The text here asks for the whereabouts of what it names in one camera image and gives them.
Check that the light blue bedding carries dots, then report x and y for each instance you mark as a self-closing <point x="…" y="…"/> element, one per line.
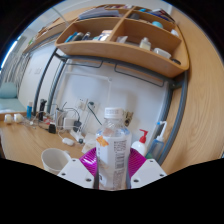
<point x="8" y="96"/>

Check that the white tissue pack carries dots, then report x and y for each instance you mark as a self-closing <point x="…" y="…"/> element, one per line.
<point x="89" y="144"/>

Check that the wooden tree figurine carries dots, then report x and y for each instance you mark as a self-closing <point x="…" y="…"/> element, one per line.
<point x="128" y="118"/>

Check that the wooden wardrobe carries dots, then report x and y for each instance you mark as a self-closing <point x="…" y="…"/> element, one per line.
<point x="203" y="110"/>

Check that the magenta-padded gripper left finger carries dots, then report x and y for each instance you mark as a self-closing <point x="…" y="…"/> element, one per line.
<point x="87" y="161"/>

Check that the white cup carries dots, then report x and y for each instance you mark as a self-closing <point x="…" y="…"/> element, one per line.
<point x="53" y="160"/>

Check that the white charger block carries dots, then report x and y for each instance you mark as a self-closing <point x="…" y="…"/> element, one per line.
<point x="68" y="123"/>

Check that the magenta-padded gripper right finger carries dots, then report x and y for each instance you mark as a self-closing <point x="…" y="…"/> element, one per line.
<point x="137" y="163"/>

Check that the clear plastic water bottle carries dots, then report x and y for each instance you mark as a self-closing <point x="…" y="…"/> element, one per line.
<point x="113" y="150"/>

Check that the white power strip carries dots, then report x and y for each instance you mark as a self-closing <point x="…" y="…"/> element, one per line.
<point x="77" y="136"/>

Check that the black upright shaver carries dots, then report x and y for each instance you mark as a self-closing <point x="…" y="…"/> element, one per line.
<point x="42" y="110"/>

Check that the small white oval object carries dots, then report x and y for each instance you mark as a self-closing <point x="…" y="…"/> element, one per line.
<point x="68" y="141"/>

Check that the wooden shelf unit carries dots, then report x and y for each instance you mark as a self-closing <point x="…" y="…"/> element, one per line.
<point x="126" y="53"/>

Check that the white pump bottle red top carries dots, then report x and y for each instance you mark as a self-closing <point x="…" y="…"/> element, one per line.
<point x="139" y="146"/>

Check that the black charger block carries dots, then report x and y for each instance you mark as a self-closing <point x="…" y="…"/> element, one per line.
<point x="52" y="128"/>

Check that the blue spray bottle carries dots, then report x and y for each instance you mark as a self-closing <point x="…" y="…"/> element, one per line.
<point x="156" y="145"/>

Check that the grey metal desk frame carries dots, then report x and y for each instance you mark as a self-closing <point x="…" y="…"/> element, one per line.
<point x="180" y="110"/>

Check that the small blue bottle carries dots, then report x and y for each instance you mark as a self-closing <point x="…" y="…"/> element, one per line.
<point x="29" y="111"/>

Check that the long wooden bed rail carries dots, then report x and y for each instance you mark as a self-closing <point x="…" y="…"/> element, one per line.
<point x="43" y="33"/>

